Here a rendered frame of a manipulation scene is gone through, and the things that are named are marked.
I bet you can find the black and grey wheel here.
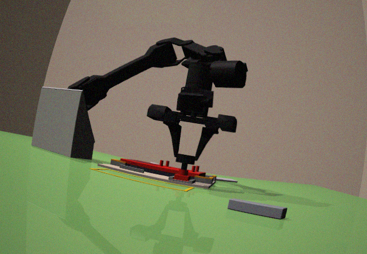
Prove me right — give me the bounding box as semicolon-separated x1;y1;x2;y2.
175;154;196;165

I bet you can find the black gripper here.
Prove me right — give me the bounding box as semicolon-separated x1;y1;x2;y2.
147;83;237;161

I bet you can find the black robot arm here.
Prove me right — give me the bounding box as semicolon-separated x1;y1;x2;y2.
67;37;248;113

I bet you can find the grey rectangular bar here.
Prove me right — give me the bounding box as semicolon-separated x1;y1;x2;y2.
227;198;287;220

